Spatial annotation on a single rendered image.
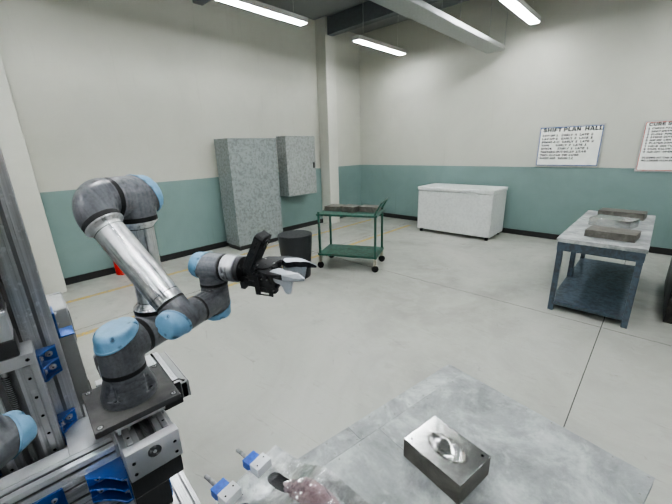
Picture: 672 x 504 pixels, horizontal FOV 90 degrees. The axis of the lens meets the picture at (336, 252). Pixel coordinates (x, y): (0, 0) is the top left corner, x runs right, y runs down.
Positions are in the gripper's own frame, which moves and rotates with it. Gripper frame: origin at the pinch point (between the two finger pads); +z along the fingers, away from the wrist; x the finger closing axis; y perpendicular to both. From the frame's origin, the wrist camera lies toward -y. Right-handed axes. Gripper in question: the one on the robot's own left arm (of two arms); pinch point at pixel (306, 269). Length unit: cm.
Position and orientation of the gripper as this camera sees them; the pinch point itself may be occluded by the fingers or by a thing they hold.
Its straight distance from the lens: 84.2
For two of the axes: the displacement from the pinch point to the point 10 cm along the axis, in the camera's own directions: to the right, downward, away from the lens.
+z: 9.3, 0.8, -3.5
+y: 0.8, 9.1, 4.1
